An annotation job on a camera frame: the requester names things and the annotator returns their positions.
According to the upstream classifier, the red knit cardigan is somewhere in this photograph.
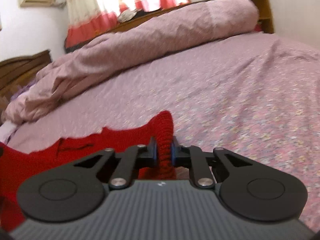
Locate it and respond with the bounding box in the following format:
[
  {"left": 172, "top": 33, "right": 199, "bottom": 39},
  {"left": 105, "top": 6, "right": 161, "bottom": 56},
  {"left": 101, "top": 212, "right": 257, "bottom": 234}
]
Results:
[{"left": 1, "top": 111, "right": 176, "bottom": 231}]

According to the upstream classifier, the purple white pillow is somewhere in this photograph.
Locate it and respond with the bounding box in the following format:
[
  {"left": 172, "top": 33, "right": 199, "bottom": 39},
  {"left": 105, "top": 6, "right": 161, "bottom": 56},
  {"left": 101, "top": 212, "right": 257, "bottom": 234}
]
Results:
[{"left": 0, "top": 80, "right": 36, "bottom": 144}]

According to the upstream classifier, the pink floral bed sheet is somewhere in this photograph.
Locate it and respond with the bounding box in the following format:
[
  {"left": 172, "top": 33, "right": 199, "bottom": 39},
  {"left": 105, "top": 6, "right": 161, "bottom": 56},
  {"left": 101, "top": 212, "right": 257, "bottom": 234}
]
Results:
[{"left": 8, "top": 33, "right": 319, "bottom": 231}]

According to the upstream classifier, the brown wooden headboard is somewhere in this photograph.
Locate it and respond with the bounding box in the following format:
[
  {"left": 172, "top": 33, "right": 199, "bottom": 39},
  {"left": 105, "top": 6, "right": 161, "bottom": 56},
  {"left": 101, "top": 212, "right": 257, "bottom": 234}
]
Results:
[{"left": 0, "top": 50, "right": 52, "bottom": 101}]

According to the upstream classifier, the pink crumpled duvet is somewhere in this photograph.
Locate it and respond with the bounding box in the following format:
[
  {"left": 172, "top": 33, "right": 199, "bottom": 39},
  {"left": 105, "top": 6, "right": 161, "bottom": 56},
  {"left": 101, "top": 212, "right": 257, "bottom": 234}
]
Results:
[{"left": 1, "top": 0, "right": 259, "bottom": 124}]

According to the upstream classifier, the red white curtain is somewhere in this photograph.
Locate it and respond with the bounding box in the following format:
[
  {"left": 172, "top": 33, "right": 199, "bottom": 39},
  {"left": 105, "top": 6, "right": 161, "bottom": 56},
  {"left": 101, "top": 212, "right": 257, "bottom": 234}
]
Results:
[{"left": 65, "top": 0, "right": 189, "bottom": 49}]

